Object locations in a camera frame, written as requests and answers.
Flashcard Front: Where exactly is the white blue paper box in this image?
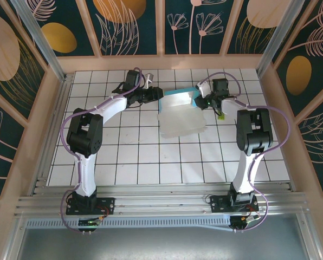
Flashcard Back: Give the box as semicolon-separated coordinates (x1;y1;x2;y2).
156;88;207;139

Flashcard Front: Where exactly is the black controller board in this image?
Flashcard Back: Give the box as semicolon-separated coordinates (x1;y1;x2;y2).
230;215;261;233
77;218;102;234

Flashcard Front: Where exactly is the grey metal sheet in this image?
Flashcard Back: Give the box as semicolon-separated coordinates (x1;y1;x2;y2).
15;227;310;260

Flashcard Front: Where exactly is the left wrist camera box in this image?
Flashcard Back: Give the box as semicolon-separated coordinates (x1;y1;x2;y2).
144;72;155;89

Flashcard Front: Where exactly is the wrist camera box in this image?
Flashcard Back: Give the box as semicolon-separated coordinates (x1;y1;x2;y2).
144;72;155;89
195;81;210;99

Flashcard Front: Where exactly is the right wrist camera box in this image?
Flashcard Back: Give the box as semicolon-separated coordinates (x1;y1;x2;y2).
195;81;210;99

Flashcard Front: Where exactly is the aluminium frame post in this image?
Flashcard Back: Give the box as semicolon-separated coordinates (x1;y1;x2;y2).
255;0;306;79
11;0;68;81

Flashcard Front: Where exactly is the aluminium side rail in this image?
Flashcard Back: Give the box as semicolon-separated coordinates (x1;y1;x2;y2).
31;74;75;196

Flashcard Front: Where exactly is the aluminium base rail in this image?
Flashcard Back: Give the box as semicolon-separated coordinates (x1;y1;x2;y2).
14;183;313;217

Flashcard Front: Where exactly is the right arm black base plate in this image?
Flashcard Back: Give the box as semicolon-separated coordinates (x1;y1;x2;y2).
209;194;260;213

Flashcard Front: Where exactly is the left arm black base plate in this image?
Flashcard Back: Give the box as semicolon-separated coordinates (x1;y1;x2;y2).
66;197;116;216

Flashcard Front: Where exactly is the grey slotted cable duct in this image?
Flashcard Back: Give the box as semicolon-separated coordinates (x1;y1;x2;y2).
25;218;232;229

